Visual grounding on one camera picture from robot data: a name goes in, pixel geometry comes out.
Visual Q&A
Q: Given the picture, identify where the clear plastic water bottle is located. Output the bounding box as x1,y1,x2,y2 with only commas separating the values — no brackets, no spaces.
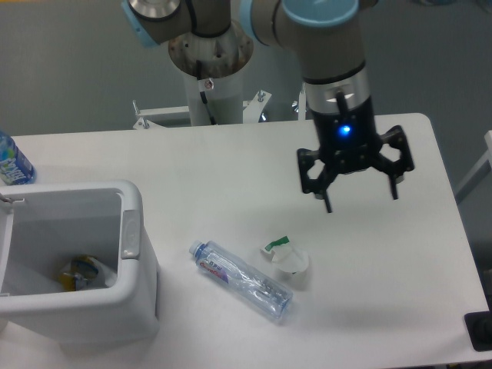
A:
189,241,293,319

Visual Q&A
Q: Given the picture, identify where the white plastic trash can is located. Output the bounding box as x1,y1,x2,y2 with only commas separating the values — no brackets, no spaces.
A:
1,181,159,343

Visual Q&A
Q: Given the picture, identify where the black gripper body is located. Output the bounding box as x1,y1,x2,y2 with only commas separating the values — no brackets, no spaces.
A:
307,72,382,174

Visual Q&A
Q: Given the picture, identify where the white metal base frame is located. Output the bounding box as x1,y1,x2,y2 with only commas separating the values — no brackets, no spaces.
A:
131,85,308,131

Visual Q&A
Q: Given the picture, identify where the white paper cup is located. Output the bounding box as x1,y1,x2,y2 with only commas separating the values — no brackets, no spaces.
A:
260,236,309,274

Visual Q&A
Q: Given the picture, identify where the yellow blue crumpled wrapper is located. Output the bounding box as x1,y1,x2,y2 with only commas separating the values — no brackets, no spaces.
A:
57,255,99,291

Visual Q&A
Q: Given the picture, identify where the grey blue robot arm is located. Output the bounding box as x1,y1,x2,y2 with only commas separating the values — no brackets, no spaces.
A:
121,1,414,201

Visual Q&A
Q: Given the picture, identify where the blue labelled drink bottle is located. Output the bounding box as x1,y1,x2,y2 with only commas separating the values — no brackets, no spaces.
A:
1,131,36,185

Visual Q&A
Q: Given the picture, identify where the black clamp at table edge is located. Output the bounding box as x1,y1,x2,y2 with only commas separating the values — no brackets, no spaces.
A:
464,311,491,352

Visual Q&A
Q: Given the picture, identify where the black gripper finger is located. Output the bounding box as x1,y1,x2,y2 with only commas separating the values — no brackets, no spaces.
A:
297,148,339,213
371,125,414,200

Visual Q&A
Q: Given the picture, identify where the white table leg frame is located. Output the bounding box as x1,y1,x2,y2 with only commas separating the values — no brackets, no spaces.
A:
454,131,491,204

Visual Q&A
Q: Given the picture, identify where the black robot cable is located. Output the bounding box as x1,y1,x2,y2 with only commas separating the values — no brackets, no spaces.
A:
195,59,217,125

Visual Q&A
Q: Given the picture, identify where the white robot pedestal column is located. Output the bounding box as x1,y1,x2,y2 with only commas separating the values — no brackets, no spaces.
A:
168,21,254,106

